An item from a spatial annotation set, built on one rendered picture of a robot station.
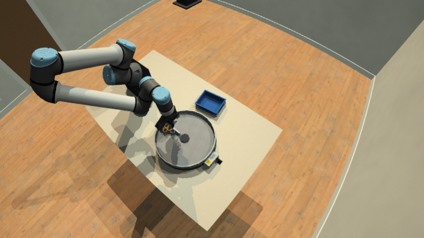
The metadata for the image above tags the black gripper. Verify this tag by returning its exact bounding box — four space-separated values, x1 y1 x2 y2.
166 106 179 129

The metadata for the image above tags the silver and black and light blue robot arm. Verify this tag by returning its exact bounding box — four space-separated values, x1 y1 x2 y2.
29 39 174 131

